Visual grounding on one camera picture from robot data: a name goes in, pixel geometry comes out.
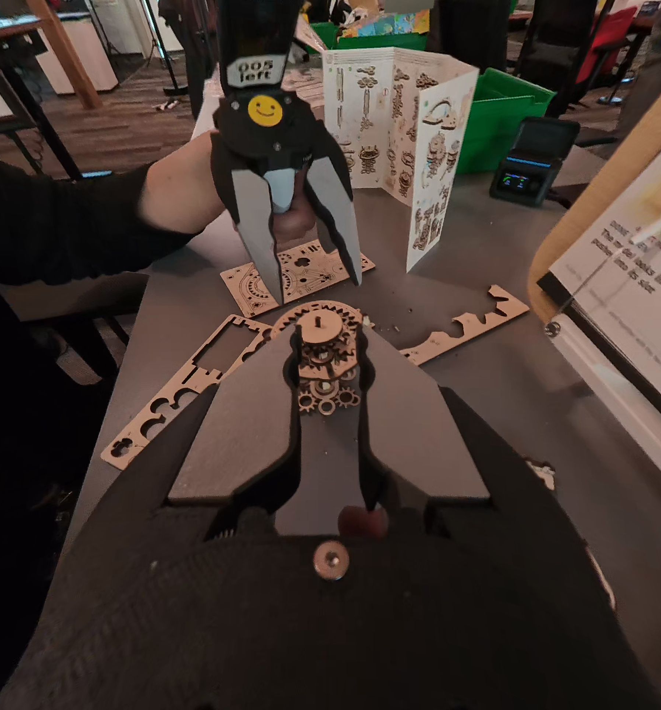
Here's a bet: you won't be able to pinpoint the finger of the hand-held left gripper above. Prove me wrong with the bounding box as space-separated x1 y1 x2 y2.
231 169 286 307
304 158 364 288

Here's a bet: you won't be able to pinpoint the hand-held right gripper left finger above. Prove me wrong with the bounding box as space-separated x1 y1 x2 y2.
167 324 304 519

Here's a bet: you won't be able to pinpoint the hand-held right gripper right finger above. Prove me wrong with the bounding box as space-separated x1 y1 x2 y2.
357 324 494 514

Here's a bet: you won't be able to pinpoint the round wooden gear model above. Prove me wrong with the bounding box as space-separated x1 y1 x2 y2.
270 300 371 417

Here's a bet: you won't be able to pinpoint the person's left hand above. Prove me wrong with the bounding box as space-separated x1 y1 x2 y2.
138 130 316 246

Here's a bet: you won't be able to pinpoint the person's right hand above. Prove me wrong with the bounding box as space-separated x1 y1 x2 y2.
338 504 390 540

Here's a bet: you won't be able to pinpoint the wooden sheet with engraved gears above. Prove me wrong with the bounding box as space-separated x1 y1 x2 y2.
220 240 377 321

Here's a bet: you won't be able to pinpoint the punched wooden sheet round cutouts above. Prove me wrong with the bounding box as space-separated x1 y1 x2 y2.
100 313 278 471

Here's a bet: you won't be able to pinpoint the folded assembly leaflet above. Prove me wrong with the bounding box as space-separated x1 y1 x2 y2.
322 47 480 274

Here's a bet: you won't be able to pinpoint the long wavy wooden sheet strip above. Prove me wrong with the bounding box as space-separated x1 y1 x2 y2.
400 284 531 366

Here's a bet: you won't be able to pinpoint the green plastic bin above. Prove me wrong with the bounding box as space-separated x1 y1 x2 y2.
308 21 431 53
455 67 556 175

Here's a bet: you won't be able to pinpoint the white cabinet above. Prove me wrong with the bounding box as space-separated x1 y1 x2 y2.
34 11 121 95

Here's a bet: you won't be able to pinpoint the black device with screen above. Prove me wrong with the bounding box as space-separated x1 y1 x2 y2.
489 116 582 209

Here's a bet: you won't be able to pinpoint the instruction sheet on stand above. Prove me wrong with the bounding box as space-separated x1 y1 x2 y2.
526 64 661 500

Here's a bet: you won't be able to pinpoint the black office chair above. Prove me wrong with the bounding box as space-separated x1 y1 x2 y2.
516 0 586 117

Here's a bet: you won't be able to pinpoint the white printed instruction sheet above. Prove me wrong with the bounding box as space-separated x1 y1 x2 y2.
549 125 661 422

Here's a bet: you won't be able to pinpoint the red chair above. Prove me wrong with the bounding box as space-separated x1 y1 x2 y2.
577 6 640 84

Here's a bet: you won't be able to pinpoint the wooden post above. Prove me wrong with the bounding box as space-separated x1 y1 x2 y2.
26 0 105 110

